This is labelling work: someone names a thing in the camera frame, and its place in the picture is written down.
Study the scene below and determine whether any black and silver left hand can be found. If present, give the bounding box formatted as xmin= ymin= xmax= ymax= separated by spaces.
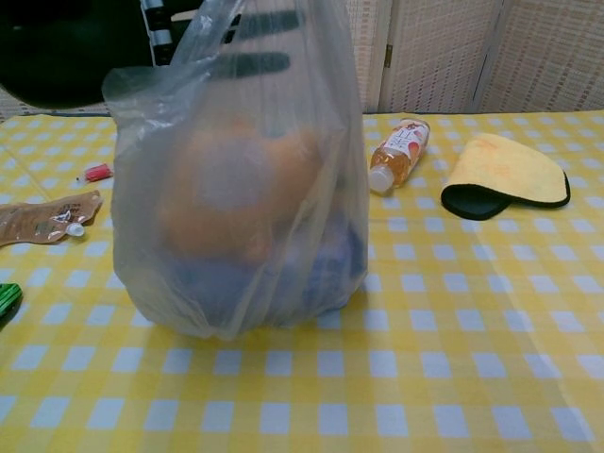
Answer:
xmin=141 ymin=0 xmax=292 ymax=79

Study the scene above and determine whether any orange plush toy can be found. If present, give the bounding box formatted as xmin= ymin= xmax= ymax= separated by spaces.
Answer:
xmin=155 ymin=122 xmax=327 ymax=266

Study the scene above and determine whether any translucent plastic bag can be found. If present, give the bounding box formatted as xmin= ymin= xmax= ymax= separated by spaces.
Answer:
xmin=101 ymin=0 xmax=370 ymax=342

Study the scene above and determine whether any dark blue box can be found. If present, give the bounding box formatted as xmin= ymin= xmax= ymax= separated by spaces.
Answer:
xmin=174 ymin=221 xmax=369 ymax=327

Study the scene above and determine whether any green object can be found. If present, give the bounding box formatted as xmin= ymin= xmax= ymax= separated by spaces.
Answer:
xmin=0 ymin=281 xmax=24 ymax=331

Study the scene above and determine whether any beige woven folding screen panel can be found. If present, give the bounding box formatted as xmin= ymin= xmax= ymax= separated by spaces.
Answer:
xmin=379 ymin=0 xmax=504 ymax=114
xmin=476 ymin=0 xmax=604 ymax=113
xmin=0 ymin=88 xmax=37 ymax=122
xmin=351 ymin=0 xmax=394 ymax=115

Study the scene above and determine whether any tea bottle with white cap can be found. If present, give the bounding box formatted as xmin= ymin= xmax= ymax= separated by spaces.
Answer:
xmin=367 ymin=117 xmax=433 ymax=194

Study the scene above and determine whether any small red bottle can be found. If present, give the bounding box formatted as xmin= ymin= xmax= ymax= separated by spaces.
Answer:
xmin=76 ymin=162 xmax=115 ymax=183

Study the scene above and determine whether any brown spout pouch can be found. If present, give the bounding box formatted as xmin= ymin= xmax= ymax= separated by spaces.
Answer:
xmin=0 ymin=190 xmax=105 ymax=249

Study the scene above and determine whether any yellow cloth with black edge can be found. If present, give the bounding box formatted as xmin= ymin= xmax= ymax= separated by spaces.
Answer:
xmin=441 ymin=132 xmax=572 ymax=222

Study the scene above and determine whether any yellow white checkered tablecloth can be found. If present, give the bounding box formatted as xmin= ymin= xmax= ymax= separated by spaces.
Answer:
xmin=0 ymin=110 xmax=604 ymax=453

